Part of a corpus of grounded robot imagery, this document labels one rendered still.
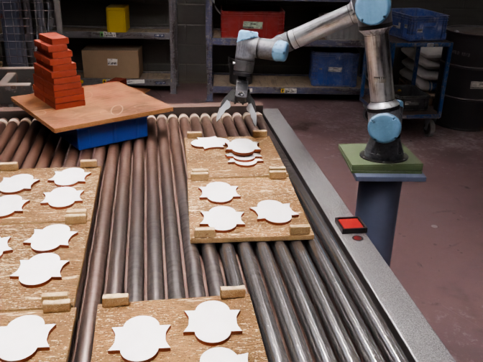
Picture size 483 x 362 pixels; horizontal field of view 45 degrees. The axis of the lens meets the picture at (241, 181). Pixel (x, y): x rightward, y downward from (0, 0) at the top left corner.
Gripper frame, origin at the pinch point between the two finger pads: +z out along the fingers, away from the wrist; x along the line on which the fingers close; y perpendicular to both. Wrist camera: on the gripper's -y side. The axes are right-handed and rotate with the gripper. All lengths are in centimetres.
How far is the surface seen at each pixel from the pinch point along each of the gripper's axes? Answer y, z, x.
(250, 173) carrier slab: -23.6, 12.7, -6.8
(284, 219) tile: -59, 17, -17
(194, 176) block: -31.2, 14.3, 12.3
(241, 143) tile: -5.2, 5.8, -2.7
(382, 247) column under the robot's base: 3, 43, -67
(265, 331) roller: -105, 28, -10
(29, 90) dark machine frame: 53, 5, 97
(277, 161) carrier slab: -12.6, 9.6, -16.5
